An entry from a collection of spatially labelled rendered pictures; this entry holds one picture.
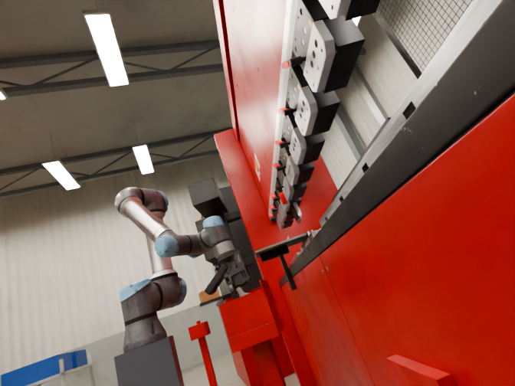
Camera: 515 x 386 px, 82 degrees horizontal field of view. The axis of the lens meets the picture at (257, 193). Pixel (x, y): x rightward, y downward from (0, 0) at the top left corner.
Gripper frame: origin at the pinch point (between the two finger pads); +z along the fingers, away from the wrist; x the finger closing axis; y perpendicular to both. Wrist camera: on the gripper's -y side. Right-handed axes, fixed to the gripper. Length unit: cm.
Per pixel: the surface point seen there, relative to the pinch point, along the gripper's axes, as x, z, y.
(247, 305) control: -4.7, -1.0, 3.3
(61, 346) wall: 571, -116, -541
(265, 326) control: -4.7, 6.9, 5.9
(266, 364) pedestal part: 2.3, 17.6, 0.2
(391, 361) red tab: -51, 17, 30
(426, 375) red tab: -61, 17, 31
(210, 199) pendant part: 139, -101, -19
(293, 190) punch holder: 24, -39, 38
